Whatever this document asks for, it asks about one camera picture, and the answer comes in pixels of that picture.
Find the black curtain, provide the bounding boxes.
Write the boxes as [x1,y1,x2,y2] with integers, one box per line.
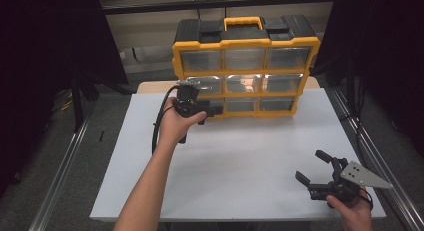
[0,0,130,196]
[313,0,424,159]

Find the person's left hand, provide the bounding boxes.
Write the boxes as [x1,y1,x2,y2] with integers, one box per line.
[157,96,208,149]

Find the person's right hand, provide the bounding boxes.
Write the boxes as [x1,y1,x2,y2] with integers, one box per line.
[325,188,374,231]

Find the aluminium floor rail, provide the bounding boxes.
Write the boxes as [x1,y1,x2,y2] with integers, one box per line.
[27,118,90,231]
[327,86,424,231]

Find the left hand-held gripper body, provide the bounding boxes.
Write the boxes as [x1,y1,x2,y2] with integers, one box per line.
[172,79,215,145]

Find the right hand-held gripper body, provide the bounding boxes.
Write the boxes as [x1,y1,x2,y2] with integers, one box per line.
[307,157,394,204]

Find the desk with dark edge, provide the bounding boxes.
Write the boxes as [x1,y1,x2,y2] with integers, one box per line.
[96,0,338,16]

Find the black metal stand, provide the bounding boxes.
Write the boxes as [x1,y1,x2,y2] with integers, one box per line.
[70,68,135,134]

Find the group of clear drawers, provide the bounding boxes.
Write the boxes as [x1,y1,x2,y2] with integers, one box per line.
[179,46,313,113]

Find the yellow black drawer organizer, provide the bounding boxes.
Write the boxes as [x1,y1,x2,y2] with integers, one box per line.
[171,15,322,121]

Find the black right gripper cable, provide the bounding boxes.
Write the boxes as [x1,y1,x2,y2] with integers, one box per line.
[359,187,375,212]

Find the light wooden table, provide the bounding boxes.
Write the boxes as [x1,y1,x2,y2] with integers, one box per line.
[136,76,322,95]

